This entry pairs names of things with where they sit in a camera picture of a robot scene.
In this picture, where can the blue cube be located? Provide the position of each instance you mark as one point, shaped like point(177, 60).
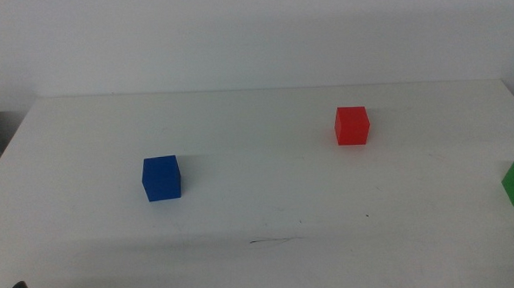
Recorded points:
point(161, 179)

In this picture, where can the red cube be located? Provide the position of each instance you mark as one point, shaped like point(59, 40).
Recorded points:
point(352, 127)

